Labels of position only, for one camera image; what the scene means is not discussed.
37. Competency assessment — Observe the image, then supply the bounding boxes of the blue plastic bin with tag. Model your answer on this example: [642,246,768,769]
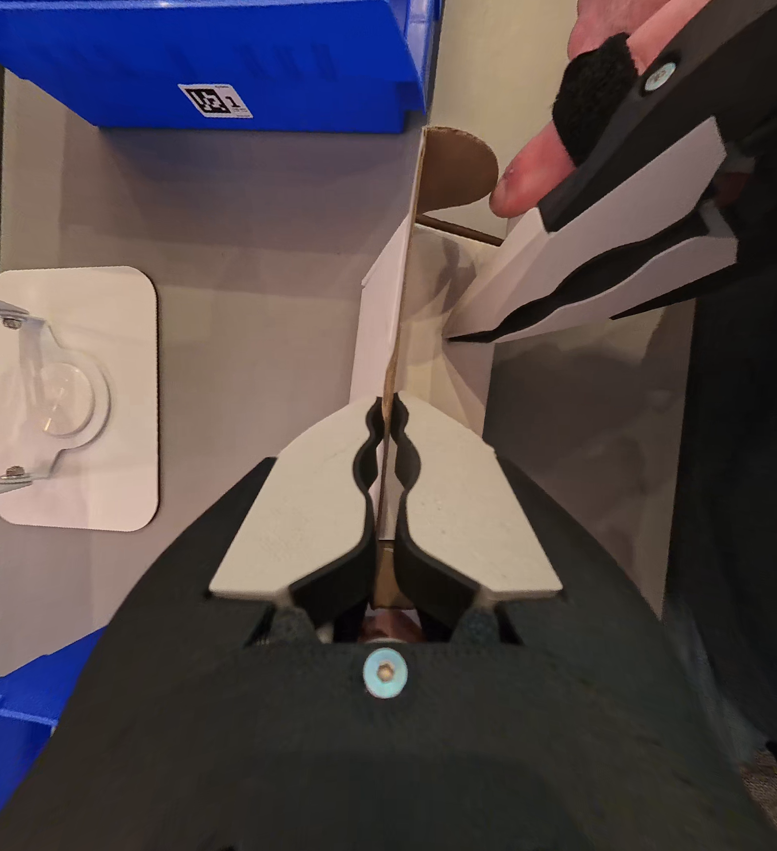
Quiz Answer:
[0,0,444,135]

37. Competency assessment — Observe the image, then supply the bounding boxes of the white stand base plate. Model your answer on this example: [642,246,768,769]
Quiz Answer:
[0,266,160,533]

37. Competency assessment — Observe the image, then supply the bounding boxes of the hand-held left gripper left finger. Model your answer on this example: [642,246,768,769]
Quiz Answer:
[207,394,385,627]

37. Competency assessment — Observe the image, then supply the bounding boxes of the person's right hand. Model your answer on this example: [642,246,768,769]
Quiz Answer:
[490,0,719,219]

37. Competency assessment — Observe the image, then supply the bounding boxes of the white cardboard box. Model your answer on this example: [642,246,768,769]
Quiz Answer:
[348,125,508,609]

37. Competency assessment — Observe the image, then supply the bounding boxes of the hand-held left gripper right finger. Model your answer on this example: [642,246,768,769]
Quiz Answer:
[392,391,565,629]

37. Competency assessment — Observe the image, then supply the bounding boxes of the person's left hand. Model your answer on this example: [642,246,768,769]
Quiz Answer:
[362,615,424,644]

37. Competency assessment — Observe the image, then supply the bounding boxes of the clear acrylic bracket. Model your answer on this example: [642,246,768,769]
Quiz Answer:
[0,312,111,481]

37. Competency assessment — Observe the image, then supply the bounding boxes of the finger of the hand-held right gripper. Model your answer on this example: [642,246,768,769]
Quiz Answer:
[493,201,741,344]
[445,118,727,343]

